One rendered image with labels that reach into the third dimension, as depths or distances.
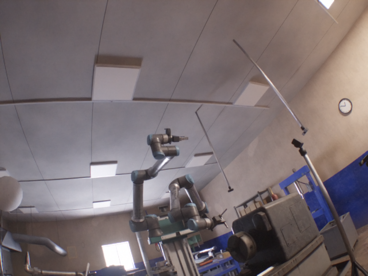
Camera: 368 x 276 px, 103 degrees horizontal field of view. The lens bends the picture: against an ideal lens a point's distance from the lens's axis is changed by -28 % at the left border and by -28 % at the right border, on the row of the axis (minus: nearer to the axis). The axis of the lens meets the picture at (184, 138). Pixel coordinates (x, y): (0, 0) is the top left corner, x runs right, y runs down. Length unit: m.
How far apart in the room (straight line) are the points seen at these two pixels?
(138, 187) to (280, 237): 1.42
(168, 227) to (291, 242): 1.48
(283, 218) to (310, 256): 0.44
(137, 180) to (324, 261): 1.97
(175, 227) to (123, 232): 6.12
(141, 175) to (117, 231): 6.63
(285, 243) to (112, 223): 7.59
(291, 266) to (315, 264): 0.36
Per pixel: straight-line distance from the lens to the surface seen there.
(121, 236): 8.58
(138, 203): 2.21
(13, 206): 4.77
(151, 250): 8.70
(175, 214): 1.61
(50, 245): 6.79
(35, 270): 1.18
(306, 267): 1.86
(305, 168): 4.56
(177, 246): 2.67
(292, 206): 1.91
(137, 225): 2.33
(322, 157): 4.92
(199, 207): 2.46
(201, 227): 1.58
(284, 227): 1.74
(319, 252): 2.05
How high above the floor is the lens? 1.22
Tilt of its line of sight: 30 degrees up
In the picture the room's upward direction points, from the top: 21 degrees counter-clockwise
